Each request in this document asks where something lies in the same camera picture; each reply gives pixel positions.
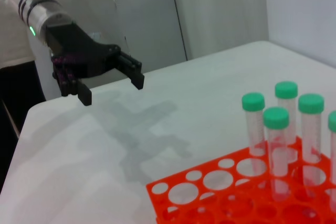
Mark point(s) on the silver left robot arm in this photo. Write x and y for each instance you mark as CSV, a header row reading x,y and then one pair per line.
x,y
39,11

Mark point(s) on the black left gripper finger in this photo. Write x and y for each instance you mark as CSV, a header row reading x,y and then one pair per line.
x,y
136,77
84,96

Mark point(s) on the clear test tube green cap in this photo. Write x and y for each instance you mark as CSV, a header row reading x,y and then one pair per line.
x,y
311,102
253,101
332,121
286,89
276,117

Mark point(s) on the orange test tube rack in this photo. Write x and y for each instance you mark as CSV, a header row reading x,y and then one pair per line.
x,y
236,208

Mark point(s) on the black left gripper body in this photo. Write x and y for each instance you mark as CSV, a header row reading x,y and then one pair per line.
x,y
78,48

